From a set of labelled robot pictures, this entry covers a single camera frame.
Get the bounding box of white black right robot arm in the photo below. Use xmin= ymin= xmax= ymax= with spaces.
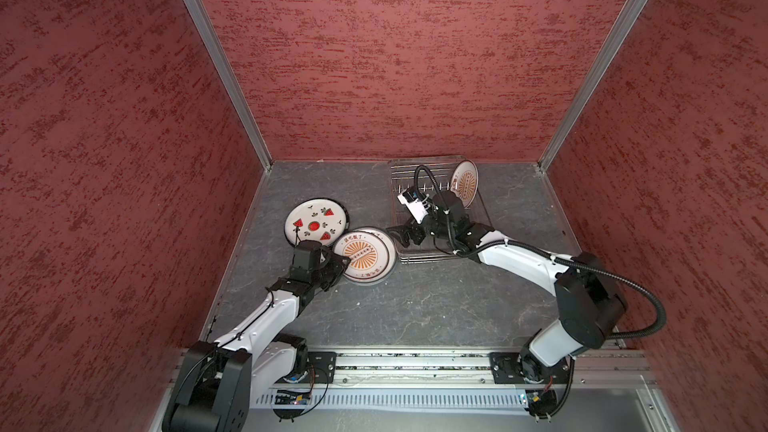
xmin=388 ymin=186 xmax=627 ymax=383

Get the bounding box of aluminium corner post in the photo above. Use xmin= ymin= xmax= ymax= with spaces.
xmin=538 ymin=0 xmax=649 ymax=174
xmin=182 ymin=0 xmax=274 ymax=173

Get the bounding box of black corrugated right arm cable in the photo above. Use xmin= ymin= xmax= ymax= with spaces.
xmin=412 ymin=164 xmax=668 ymax=420

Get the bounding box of base circuit board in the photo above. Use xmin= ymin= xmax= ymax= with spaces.
xmin=525 ymin=390 xmax=558 ymax=420
xmin=272 ymin=390 xmax=313 ymax=422

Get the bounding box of aluminium corner post right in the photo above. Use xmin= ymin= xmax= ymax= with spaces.
xmin=538 ymin=0 xmax=649 ymax=174

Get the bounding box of aluminium corner post left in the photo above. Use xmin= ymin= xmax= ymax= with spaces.
xmin=182 ymin=0 xmax=274 ymax=173

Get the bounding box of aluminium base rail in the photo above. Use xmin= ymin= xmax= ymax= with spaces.
xmin=250 ymin=347 xmax=664 ymax=415

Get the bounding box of orange sunburst green rim plate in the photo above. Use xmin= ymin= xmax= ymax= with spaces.
xmin=450 ymin=160 xmax=479 ymax=208

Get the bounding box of right base circuit board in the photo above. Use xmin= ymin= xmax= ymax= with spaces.
xmin=525 ymin=390 xmax=558 ymax=420

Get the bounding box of plain white plate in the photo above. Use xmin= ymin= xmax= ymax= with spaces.
xmin=284 ymin=198 xmax=350 ymax=246

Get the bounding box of left base circuit board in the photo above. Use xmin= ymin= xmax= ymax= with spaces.
xmin=272 ymin=390 xmax=313 ymax=422

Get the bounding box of metal wire dish rack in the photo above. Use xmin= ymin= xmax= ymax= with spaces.
xmin=388 ymin=156 xmax=494 ymax=263

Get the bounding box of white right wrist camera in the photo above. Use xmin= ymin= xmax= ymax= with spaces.
xmin=397 ymin=185 xmax=432 ymax=224

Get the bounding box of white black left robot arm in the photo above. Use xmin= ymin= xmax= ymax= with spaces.
xmin=161 ymin=240 xmax=351 ymax=431

